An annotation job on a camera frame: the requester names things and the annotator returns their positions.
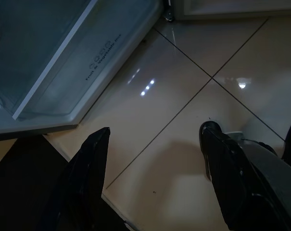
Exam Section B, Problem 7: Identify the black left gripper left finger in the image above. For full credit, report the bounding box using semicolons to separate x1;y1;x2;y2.
38;127;112;231

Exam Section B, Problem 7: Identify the grey two-door fridge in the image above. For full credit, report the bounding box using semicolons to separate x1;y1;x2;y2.
0;0;177;142

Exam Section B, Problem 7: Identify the black floor mat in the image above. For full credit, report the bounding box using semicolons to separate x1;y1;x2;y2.
0;134;136;231

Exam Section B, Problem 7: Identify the clear vegetable drawer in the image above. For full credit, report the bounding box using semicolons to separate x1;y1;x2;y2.
14;0;164;121

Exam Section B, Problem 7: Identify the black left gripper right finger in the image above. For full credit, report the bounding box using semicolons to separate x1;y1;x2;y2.
201;127;291;231

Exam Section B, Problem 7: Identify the glass fridge shelf white trim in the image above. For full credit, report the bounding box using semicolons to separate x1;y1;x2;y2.
0;0;99;120

